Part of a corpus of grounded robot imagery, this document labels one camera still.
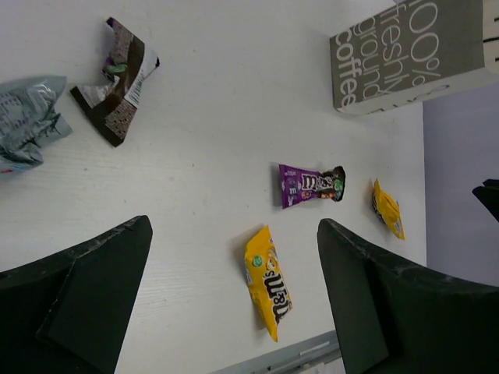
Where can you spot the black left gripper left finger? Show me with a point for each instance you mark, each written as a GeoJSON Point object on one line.
{"type": "Point", "coordinates": [69, 312]}

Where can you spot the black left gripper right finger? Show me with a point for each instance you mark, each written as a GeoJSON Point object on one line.
{"type": "Point", "coordinates": [392, 315]}

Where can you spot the small yellow snack packet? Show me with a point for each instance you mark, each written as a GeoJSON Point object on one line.
{"type": "Point", "coordinates": [388, 210]}

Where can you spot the yellow M&M's snack packet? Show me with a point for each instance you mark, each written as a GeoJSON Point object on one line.
{"type": "Point", "coordinates": [265, 281]}

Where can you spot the purple M&M's snack packet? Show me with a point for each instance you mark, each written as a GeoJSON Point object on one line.
{"type": "Point", "coordinates": [300, 185]}

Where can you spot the silver foil snack bag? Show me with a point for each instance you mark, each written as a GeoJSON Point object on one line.
{"type": "Point", "coordinates": [29, 121]}

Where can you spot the brown chocolate wafer wrapper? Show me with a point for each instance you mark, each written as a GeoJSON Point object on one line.
{"type": "Point", "coordinates": [110, 108]}

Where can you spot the grey white coffee paper bag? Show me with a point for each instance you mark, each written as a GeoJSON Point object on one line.
{"type": "Point", "coordinates": [413, 52]}

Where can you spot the aluminium table edge rail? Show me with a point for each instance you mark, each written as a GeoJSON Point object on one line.
{"type": "Point", "coordinates": [323, 348]}

